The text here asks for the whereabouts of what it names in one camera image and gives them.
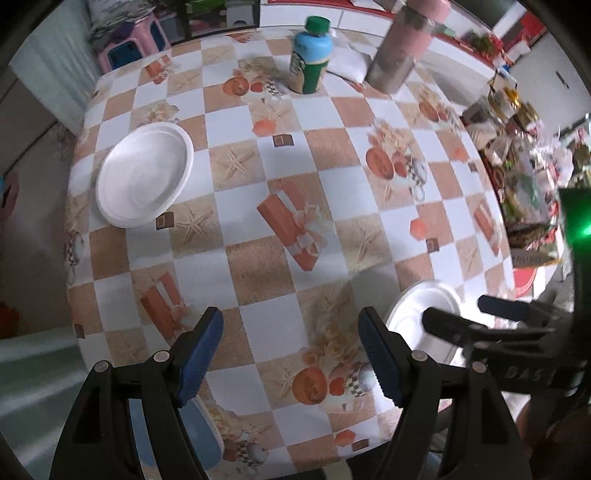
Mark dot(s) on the white plastic pouch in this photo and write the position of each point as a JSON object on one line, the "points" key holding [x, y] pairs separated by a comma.
{"points": [[348, 62]]}

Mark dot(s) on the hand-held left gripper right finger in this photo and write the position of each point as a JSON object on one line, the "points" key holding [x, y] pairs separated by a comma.
{"points": [[381, 360]]}

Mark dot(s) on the person's right hand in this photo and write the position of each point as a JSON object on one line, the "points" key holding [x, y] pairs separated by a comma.
{"points": [[563, 438]]}

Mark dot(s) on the blue square plate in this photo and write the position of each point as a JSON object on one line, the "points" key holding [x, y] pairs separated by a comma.
{"points": [[203, 438]]}

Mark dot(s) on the pink and steel thermos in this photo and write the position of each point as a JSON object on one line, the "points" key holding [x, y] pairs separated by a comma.
{"points": [[401, 50]]}

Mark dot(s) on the green-capped plastic bottle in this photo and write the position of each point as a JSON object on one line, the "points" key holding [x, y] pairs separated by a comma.
{"points": [[310, 55]]}

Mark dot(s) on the pink round floor object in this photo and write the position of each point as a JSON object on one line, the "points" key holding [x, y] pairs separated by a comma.
{"points": [[7, 194]]}

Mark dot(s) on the checkered printed tablecloth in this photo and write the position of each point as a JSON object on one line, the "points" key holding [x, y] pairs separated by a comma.
{"points": [[286, 277]]}

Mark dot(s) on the red plastic basket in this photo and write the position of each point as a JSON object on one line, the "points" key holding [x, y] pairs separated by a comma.
{"points": [[524, 281]]}

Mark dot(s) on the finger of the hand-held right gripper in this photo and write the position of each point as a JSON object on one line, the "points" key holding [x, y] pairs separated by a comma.
{"points": [[508, 309], [450, 325]]}

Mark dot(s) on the pink plastic stool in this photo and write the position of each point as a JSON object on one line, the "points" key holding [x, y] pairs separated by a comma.
{"points": [[134, 41]]}

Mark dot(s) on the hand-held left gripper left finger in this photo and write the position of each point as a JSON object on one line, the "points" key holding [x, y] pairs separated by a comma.
{"points": [[201, 355]]}

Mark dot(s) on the pile of packaged goods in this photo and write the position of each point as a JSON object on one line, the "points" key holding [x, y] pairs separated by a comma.
{"points": [[526, 152]]}

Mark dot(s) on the white foam bowl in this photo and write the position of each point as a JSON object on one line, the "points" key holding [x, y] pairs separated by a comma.
{"points": [[415, 304], [143, 175]]}

